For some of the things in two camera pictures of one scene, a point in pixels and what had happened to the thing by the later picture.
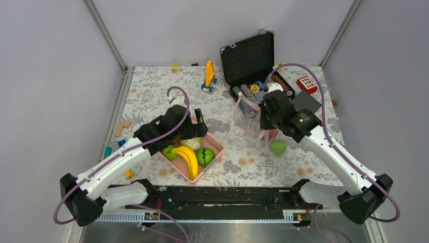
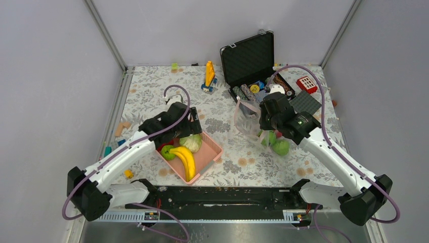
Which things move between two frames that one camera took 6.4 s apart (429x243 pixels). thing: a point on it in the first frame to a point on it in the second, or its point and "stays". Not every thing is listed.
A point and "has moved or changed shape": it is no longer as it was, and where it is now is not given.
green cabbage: (195, 143) stays
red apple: (271, 133) has moved or changed shape
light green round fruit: (278, 146) stays
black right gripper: (264, 124) stays
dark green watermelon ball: (205, 155) to (272, 138)
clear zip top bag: (247, 115) stays
